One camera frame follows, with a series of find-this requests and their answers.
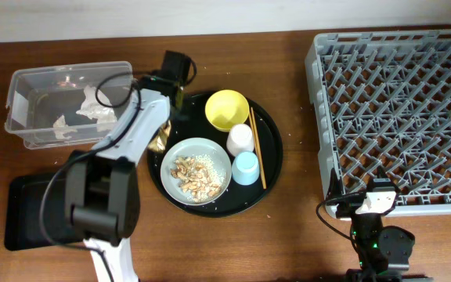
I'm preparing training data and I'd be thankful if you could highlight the yellow bowl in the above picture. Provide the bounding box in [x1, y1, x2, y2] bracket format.
[205, 89, 250, 132]

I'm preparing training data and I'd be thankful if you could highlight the gold coffee sachet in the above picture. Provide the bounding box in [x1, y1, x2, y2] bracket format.
[147, 120, 171, 153]

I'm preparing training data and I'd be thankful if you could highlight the grey plate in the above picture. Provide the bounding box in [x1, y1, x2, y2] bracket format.
[160, 138, 232, 206]

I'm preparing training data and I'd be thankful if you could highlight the white tissue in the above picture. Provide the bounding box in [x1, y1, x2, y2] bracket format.
[52, 85, 117, 139]

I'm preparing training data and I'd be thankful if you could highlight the light blue cup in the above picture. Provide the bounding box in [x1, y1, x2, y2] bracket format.
[232, 151, 260, 186]

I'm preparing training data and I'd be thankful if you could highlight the white cup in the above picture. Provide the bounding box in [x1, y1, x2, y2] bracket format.
[226, 124, 254, 157]

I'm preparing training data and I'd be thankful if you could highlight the food scraps and rice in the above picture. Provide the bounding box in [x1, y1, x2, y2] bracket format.
[170, 154, 225, 204]

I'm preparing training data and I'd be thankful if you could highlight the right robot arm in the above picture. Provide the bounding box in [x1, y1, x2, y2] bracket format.
[325, 168, 415, 281]

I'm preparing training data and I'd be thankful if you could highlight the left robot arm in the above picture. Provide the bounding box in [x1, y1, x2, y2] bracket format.
[64, 51, 197, 281]

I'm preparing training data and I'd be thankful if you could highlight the grey dishwasher rack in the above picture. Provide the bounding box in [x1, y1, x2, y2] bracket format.
[305, 30, 451, 216]

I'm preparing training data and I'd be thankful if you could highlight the clear plastic bin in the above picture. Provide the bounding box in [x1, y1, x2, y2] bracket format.
[5, 61, 132, 150]

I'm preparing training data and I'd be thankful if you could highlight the round black serving tray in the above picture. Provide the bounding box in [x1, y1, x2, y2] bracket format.
[147, 91, 283, 218]

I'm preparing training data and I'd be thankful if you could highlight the black rectangular tray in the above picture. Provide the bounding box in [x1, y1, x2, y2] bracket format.
[4, 173, 81, 251]

